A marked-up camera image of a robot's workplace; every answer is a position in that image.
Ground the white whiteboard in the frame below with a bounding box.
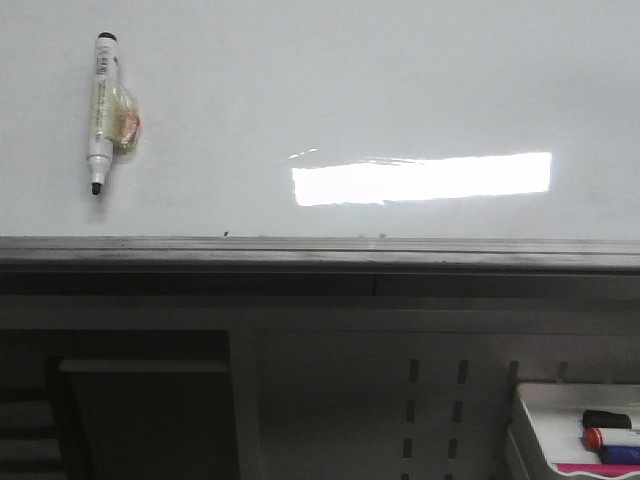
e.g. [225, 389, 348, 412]
[1, 1, 639, 241]

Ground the pink paper in tray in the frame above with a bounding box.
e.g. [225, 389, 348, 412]
[554, 463, 639, 478]

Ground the white slotted metal panel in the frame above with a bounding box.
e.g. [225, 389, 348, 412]
[244, 330, 639, 479]

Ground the red capped marker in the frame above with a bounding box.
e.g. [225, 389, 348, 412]
[582, 427, 640, 452]

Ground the blue marker in tray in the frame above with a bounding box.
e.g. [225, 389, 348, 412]
[599, 445, 640, 465]

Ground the white plastic tray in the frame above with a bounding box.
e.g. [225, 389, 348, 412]
[505, 383, 639, 479]

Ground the grey whiteboard frame ledge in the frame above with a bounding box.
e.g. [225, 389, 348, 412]
[1, 237, 639, 299]

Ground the white whiteboard marker with magnet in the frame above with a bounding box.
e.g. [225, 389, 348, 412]
[86, 32, 141, 196]

